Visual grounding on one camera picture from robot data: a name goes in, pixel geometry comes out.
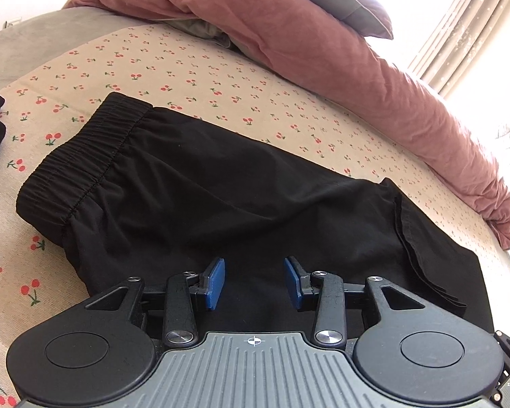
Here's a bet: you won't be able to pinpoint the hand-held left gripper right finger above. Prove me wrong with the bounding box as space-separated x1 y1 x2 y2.
283 256 428 346

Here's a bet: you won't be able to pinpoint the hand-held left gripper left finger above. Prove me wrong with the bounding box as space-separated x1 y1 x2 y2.
85 256 228 348

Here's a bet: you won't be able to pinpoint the black pants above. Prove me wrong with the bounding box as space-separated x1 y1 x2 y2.
17 91 494 336

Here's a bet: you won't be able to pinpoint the cherry print bed sheet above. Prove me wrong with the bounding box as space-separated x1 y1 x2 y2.
0 23 510 408

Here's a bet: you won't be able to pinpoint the pink duvet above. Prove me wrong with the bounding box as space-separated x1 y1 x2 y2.
64 0 510 249

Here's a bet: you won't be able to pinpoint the pink and grey pillow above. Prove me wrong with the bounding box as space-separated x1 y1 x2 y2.
251 0 394 40

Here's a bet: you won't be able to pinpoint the grey bed cover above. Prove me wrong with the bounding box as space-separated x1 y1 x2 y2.
0 6 124 111

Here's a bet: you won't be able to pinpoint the grey star print curtain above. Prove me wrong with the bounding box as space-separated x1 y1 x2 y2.
408 0 510 94

